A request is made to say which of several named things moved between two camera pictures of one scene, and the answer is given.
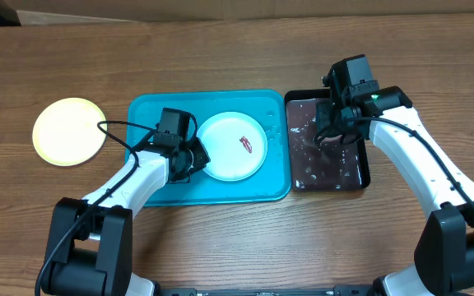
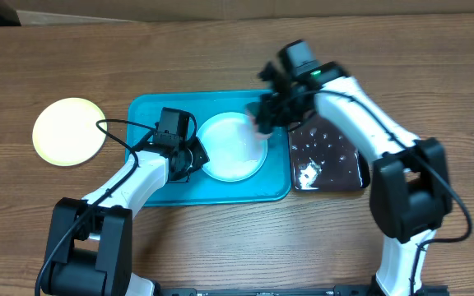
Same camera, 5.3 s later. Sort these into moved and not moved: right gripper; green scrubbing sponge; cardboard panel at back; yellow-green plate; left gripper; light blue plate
Moved: right gripper; green scrubbing sponge
Not moved: yellow-green plate; left gripper; light blue plate; cardboard panel at back
